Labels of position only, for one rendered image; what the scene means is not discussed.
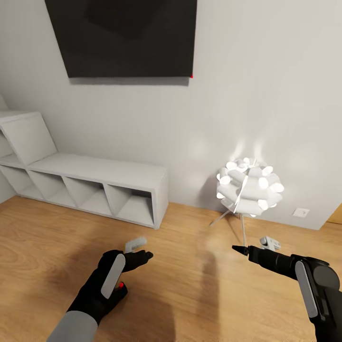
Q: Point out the wall socket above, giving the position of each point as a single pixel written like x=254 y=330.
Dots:
x=301 y=212

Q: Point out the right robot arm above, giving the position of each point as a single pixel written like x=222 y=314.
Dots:
x=319 y=285

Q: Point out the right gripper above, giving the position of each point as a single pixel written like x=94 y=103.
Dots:
x=264 y=257

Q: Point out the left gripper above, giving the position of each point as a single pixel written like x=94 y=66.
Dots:
x=139 y=258

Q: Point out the wall mounted tv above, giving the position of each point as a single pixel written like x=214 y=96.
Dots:
x=125 y=38

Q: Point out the bookcase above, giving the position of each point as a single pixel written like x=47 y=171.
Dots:
x=32 y=166

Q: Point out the digital camera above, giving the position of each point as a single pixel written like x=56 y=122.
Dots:
x=117 y=296

